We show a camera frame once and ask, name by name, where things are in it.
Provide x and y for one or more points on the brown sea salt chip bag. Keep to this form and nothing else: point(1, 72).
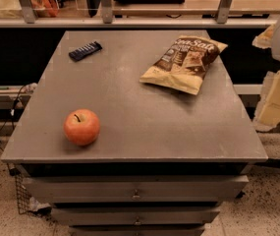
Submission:
point(184, 65)

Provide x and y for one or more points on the orange plastic bag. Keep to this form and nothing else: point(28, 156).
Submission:
point(44, 0)

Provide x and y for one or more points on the red apple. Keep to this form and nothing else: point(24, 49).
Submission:
point(81, 127)

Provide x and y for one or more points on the grey drawer cabinet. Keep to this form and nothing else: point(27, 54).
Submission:
point(163, 161)

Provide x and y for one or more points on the dark blue snack bar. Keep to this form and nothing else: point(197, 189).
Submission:
point(82, 52)

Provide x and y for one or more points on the grey metal shelf frame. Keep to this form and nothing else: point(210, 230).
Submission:
point(192, 14)

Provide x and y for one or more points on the wire mesh basket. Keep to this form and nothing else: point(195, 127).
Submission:
point(26, 203)

